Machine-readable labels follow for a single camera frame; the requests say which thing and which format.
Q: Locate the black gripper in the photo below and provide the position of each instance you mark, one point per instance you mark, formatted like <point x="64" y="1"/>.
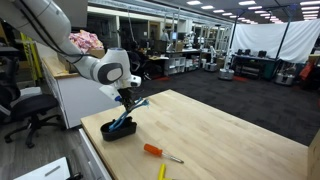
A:
<point x="125" y="95"/>

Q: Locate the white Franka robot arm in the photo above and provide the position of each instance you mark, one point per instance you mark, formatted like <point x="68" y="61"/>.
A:
<point x="60" y="30"/>

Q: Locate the black plastic container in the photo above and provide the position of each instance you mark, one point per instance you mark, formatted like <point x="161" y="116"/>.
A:
<point x="123" y="131"/>

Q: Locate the white side counter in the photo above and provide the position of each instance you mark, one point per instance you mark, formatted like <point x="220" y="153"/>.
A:
<point x="80" y="96"/>

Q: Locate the white drawer cabinet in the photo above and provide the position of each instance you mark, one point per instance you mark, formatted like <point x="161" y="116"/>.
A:
<point x="93" y="156"/>

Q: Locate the pink bag pile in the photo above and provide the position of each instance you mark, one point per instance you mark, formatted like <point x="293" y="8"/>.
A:
<point x="86" y="40"/>

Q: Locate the large grey round machine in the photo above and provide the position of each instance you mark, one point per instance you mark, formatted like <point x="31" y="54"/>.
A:
<point x="226" y="74"/>

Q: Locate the black office chair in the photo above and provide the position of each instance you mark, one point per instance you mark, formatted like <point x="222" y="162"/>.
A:
<point x="26" y="106"/>

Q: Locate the green desk with monitors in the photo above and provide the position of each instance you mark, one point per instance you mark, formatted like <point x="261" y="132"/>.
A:
<point x="253" y="65"/>

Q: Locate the white curtain backdrop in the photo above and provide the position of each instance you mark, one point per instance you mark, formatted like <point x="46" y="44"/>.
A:
<point x="266" y="40"/>

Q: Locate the small grey round machine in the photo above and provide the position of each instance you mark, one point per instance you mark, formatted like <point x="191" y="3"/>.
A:
<point x="284" y="79"/>

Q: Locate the large cardboard box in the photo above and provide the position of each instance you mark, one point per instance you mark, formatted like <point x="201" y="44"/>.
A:
<point x="314" y="156"/>

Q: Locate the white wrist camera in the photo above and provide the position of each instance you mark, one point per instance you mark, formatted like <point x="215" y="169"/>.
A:
<point x="110" y="92"/>

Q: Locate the yellow black striped post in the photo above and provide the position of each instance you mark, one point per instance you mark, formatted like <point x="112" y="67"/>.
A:
<point x="31" y="56"/>

